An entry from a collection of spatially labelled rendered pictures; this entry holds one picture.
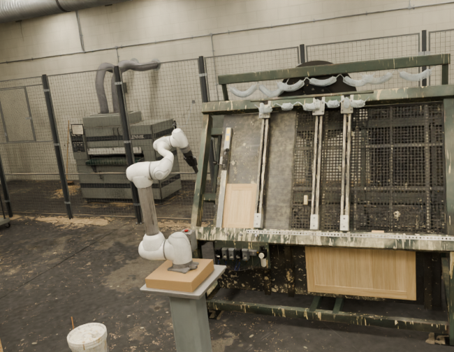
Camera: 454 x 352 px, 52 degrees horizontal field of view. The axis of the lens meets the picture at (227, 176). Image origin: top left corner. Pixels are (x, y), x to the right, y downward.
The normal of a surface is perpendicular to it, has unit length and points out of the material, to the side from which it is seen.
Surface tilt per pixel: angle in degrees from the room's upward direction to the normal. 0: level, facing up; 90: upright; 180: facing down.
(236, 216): 59
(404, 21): 90
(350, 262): 90
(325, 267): 90
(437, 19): 90
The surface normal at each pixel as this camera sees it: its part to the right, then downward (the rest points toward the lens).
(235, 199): -0.36, -0.28
